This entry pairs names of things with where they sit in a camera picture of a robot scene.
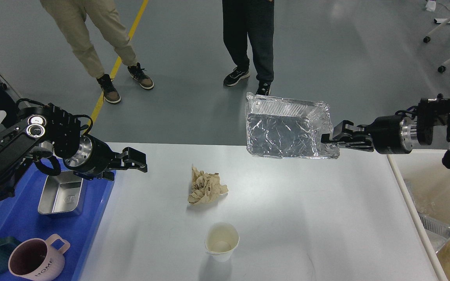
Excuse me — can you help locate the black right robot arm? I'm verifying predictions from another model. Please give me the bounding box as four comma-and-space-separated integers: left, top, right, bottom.
321, 94, 450, 169

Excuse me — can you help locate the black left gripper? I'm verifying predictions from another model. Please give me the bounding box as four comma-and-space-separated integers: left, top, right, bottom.
64, 135, 148, 181

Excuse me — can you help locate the foil tray inside bin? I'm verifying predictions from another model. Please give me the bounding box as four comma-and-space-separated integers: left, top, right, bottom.
418, 212, 450, 254

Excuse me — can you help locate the blue plastic tray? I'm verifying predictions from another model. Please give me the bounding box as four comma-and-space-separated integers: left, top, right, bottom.
0, 165, 114, 281

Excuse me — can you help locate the pink mug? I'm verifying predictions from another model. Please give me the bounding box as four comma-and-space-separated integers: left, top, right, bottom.
8, 234, 70, 281

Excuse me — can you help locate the aluminium foil tray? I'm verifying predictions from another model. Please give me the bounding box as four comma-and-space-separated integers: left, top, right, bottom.
245, 92, 340, 159

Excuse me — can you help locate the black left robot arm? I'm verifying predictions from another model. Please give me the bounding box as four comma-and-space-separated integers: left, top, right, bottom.
0, 101, 148, 201

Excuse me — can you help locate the crumpled brown paper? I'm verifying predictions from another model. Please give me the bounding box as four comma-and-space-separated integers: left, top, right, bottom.
187, 166, 229, 205

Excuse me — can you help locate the white plastic bin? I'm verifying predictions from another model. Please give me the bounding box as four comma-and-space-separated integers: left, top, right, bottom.
389, 149, 450, 280

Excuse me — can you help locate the person in beige trousers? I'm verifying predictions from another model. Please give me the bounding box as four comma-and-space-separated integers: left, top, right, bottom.
39, 0, 155, 105

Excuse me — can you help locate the white paper cup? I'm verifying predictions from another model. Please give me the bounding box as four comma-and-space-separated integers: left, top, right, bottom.
205, 222, 240, 263

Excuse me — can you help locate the stainless steel rectangular tray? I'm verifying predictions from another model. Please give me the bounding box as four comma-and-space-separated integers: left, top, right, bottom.
37, 171, 86, 218

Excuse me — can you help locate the person in black trousers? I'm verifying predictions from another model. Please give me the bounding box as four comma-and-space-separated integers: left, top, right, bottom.
221, 0, 275, 96

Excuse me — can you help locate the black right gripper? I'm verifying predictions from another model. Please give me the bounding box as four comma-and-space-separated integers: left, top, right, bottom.
321, 115, 419, 154

